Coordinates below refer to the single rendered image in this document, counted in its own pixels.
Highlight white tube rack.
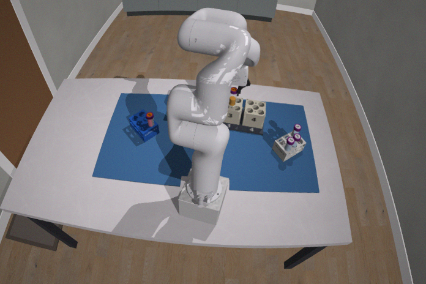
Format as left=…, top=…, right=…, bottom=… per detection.
left=272, top=132, right=306, bottom=162

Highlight blue tube rack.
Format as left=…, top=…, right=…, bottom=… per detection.
left=129, top=110, right=160, bottom=142

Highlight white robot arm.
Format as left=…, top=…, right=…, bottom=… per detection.
left=166, top=8, right=260, bottom=207

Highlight blue bench mat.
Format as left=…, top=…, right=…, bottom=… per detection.
left=92, top=93, right=320, bottom=193

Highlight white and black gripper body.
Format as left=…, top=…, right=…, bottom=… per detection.
left=232, top=66, right=249, bottom=86

